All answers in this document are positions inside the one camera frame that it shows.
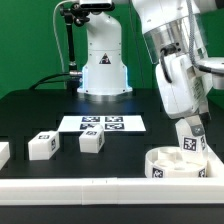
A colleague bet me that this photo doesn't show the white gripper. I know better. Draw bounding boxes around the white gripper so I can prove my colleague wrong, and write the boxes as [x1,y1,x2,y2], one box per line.
[156,54,212,136]

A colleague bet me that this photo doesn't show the white round stool seat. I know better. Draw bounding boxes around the white round stool seat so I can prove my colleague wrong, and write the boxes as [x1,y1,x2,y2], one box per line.
[145,147,207,178]

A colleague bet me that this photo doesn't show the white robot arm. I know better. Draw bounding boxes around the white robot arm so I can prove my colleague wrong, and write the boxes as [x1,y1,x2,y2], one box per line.
[80,0,224,135]

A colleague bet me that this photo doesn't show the white marker sheet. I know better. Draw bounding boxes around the white marker sheet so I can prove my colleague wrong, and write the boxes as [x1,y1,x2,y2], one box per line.
[58,115,146,132]

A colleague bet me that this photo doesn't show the white right fence wall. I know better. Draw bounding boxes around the white right fence wall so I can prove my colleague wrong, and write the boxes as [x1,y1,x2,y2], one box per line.
[206,146,224,178]

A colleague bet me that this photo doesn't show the white fence wall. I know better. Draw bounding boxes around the white fence wall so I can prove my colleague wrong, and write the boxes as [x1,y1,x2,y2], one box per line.
[0,178,224,205]
[0,142,10,170]
[206,146,224,178]

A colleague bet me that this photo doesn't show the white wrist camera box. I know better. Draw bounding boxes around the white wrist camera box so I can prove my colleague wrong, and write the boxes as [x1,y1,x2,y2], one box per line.
[199,57,224,90]

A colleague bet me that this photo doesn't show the white front fence wall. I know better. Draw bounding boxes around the white front fence wall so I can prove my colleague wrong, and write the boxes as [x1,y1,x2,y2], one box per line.
[0,178,224,205]

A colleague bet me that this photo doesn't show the black cables on table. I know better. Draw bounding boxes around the black cables on table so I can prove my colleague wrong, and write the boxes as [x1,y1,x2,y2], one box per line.
[29,71,83,90]

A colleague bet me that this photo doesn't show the black camera stand pole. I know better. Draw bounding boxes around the black camera stand pole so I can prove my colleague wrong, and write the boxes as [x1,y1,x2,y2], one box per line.
[60,3,90,71]

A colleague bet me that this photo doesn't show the grey cable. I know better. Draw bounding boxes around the grey cable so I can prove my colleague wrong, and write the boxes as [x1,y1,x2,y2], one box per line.
[52,0,76,74]

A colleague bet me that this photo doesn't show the white left fence wall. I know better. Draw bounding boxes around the white left fence wall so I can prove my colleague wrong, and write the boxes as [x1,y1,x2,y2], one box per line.
[0,142,10,170]

